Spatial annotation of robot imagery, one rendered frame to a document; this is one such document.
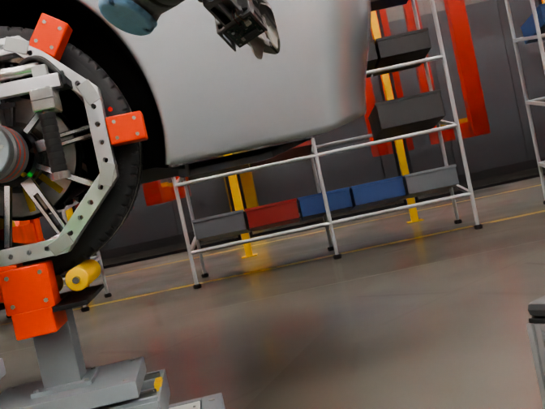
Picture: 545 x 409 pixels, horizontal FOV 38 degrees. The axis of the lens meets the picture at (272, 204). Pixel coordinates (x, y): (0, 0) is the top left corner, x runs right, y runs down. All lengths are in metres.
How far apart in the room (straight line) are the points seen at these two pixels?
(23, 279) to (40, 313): 0.09
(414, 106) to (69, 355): 3.87
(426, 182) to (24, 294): 3.97
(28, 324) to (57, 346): 0.19
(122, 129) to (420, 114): 3.82
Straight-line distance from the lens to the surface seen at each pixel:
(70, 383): 2.18
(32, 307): 2.00
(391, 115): 5.55
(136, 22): 1.20
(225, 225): 5.50
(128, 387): 2.07
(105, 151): 1.96
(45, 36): 2.02
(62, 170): 1.75
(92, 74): 2.07
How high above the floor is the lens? 0.66
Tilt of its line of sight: 2 degrees down
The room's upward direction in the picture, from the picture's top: 12 degrees counter-clockwise
